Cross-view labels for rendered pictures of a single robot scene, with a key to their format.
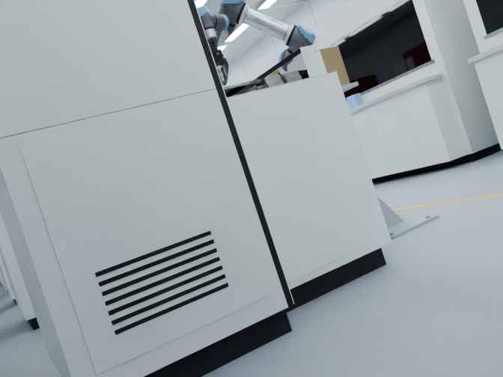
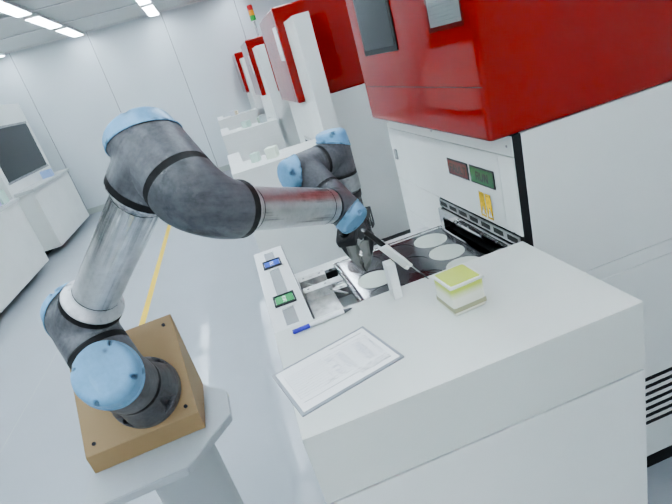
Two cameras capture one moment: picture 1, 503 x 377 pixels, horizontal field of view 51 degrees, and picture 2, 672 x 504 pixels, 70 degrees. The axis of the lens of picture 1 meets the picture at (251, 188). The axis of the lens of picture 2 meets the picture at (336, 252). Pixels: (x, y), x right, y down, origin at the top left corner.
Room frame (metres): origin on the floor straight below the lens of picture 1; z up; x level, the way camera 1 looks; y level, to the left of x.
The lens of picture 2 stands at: (3.54, 0.27, 1.49)
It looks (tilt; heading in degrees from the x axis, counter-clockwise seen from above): 22 degrees down; 199
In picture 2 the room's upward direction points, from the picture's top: 16 degrees counter-clockwise
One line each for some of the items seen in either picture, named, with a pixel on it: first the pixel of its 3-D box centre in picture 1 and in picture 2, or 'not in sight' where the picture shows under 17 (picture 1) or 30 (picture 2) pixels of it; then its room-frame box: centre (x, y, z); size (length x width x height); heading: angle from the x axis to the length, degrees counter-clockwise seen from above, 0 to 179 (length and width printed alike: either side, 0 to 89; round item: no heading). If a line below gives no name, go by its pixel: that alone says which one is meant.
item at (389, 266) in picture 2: not in sight; (397, 267); (2.61, 0.08, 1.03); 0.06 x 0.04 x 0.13; 117
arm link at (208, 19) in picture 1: (203, 20); (334, 153); (2.45, -0.03, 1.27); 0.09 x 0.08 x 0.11; 143
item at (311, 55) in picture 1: (281, 81); (285, 302); (2.45, -0.29, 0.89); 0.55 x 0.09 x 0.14; 27
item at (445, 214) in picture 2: not in sight; (476, 240); (2.24, 0.25, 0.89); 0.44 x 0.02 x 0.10; 27
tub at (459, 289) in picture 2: not in sight; (459, 289); (2.69, 0.21, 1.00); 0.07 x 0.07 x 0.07; 31
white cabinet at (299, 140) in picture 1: (254, 201); (422, 429); (2.46, 0.01, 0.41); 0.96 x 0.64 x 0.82; 27
